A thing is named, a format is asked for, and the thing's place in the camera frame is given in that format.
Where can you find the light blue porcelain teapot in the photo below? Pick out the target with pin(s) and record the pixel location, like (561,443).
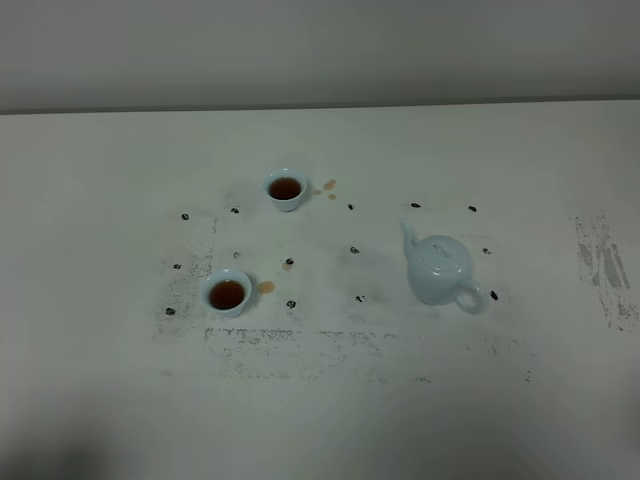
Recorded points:
(439,271)

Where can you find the far light blue teacup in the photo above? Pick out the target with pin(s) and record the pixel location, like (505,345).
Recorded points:
(286,188)

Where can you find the light blue teacup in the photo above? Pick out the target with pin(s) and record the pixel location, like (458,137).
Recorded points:
(286,188)
(226,292)

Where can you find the near light blue teacup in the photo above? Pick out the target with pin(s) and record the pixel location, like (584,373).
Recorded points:
(226,292)

